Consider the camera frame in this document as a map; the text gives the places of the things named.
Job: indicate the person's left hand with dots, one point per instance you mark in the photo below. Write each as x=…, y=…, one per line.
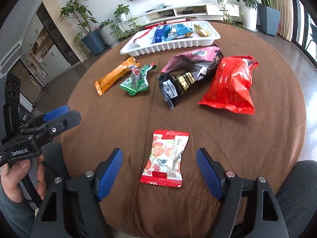
x=11, y=176

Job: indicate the large red snack bag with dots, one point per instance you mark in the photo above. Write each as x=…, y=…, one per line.
x=231, y=84

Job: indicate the red storage box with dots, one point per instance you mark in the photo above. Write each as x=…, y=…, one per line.
x=153, y=25
x=174, y=21

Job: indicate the tall plant blue pot left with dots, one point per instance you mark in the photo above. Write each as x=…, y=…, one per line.
x=75, y=9

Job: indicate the right red storage box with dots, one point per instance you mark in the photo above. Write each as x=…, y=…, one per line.
x=174, y=21

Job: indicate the white plastic tray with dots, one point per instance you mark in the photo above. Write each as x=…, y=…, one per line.
x=193, y=41

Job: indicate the white tv console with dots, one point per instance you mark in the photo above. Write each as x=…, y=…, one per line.
x=203, y=11

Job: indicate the trailing plant on console left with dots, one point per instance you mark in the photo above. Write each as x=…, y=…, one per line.
x=124, y=24

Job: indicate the blue roll cake packet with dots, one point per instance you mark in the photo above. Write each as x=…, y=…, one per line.
x=163, y=33

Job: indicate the trailing plant on console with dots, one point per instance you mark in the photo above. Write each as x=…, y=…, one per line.
x=124, y=24
x=221, y=4

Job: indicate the gold snack packet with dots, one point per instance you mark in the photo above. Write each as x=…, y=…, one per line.
x=200, y=31

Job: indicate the red white candy packet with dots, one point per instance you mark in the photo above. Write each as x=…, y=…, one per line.
x=163, y=165

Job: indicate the plant in white ribbed pot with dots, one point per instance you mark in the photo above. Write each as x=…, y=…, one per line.
x=108, y=33

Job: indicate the black snack packet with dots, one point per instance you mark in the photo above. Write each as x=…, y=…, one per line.
x=173, y=85

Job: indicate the orange snack bar wrapper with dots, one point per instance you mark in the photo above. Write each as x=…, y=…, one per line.
x=103, y=84

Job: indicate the left red storage box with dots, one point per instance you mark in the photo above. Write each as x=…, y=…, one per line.
x=153, y=25

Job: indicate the beige curtain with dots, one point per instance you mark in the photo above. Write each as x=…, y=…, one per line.
x=287, y=18

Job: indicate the trailing plant on console right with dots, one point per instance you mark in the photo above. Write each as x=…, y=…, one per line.
x=221, y=4

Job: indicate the person's left forearm grey sleeve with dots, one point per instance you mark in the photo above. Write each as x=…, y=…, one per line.
x=19, y=215

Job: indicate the large plant blue pot right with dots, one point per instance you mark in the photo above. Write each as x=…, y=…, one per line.
x=268, y=17

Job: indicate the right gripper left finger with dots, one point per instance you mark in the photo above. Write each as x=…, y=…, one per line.
x=71, y=206

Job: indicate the pink snack packet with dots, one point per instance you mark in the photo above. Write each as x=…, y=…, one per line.
x=185, y=59

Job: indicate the grey office chair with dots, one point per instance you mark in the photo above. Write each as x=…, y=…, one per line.
x=297, y=197

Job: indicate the green snack packet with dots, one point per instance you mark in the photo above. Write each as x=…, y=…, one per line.
x=137, y=81

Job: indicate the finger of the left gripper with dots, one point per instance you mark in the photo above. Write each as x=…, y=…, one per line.
x=45, y=117
x=39, y=127

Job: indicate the plant in white pot right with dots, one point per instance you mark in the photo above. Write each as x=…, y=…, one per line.
x=249, y=14

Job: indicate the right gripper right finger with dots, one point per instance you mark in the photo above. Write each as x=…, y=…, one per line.
x=248, y=207

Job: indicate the black balcony chair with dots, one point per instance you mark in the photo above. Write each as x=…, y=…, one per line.
x=310, y=46

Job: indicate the white and red snack packet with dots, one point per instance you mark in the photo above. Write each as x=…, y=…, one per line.
x=146, y=38

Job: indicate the light blue snack packet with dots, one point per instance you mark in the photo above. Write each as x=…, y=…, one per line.
x=181, y=31

